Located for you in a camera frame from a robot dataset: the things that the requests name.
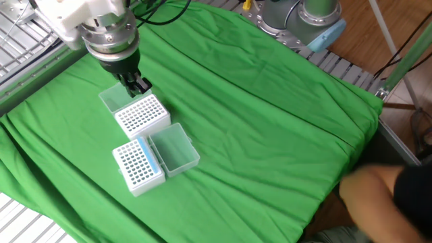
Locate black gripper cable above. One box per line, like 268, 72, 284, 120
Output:
130, 0, 192, 27

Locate black hanging cables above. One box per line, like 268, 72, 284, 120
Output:
373, 9, 432, 81

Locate black table cable bundle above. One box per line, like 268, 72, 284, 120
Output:
0, 20, 65, 87

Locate silver round wrist coupling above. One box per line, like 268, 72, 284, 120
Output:
78, 8, 141, 62

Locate silver perforated mounting plate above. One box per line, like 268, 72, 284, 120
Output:
0, 0, 38, 26

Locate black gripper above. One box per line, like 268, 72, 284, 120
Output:
99, 49, 153, 99

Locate grey aluminium frame rail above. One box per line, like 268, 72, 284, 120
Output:
377, 119, 423, 166
0, 43, 88, 117

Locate white tip rack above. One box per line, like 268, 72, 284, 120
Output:
111, 136, 167, 198

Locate green tinted frame post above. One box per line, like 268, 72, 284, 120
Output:
374, 20, 432, 101

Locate olive green trousers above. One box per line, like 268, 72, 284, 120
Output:
302, 225, 372, 243

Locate brown wooden bar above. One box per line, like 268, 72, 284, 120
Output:
383, 102, 416, 111

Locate clear plastic rack lid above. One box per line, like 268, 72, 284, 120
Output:
98, 82, 153, 115
148, 122, 201, 178

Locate silver finned wrist box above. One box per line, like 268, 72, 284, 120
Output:
30, 8, 85, 51

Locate dark chair base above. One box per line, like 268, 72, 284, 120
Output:
410, 107, 432, 160

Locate white rack with many tips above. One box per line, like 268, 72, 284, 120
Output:
113, 93, 172, 141

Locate green cloth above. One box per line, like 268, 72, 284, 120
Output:
0, 0, 385, 243

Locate white pole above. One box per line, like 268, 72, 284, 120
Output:
367, 0, 423, 109

